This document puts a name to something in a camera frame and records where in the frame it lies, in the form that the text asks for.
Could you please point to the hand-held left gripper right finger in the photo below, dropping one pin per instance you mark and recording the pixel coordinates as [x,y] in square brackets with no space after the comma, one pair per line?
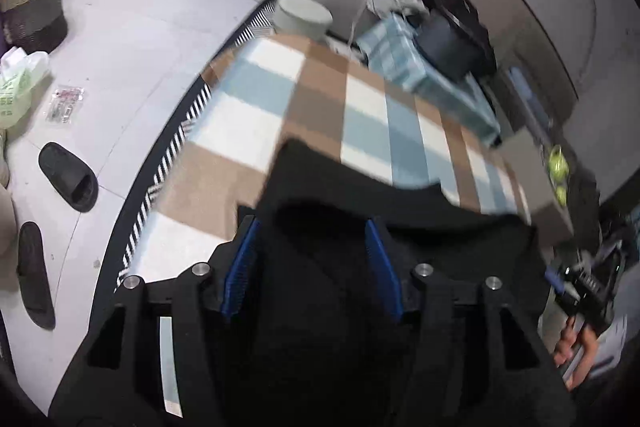
[382,267]

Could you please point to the black slipper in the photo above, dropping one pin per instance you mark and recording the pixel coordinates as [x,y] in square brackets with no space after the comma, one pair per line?
[35,277]
[67,177]

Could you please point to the black knit sweater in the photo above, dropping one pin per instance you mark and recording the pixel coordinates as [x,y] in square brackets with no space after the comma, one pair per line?
[325,207]

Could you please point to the clear packet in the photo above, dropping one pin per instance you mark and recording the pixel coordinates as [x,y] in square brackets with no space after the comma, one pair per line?
[65,104]

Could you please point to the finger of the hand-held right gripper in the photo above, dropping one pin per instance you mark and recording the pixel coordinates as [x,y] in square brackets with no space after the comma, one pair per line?
[554,281]

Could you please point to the white plastic bag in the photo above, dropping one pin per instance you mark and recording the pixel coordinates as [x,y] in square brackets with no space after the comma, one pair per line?
[17,92]

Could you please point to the low grey cabinet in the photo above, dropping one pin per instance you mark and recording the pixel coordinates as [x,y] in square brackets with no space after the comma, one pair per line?
[530,177]

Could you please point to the round grey stool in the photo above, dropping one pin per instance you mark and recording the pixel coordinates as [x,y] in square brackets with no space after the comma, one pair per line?
[302,14]

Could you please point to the person's right hand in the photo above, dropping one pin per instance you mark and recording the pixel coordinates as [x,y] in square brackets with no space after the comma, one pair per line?
[575,352]

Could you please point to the zigzag patterned rug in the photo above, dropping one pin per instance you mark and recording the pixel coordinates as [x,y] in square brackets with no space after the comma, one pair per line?
[165,157]

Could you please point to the checkered blanket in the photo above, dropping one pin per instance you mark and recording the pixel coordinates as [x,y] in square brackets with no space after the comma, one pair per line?
[300,107]

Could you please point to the dark cooking pot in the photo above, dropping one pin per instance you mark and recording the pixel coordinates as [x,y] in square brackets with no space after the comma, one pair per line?
[450,49]

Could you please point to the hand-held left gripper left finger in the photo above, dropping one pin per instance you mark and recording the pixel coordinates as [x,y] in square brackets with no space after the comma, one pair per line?
[242,267]

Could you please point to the green teapot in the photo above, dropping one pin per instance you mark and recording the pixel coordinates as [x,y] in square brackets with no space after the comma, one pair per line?
[559,167]

